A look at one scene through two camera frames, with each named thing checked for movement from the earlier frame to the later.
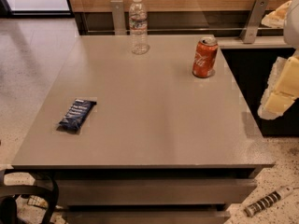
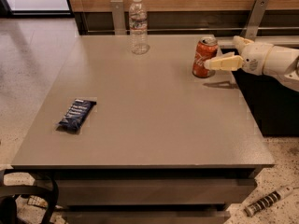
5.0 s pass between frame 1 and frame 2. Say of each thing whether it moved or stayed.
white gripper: moved
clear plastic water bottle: stayed
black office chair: stayed
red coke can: stayed
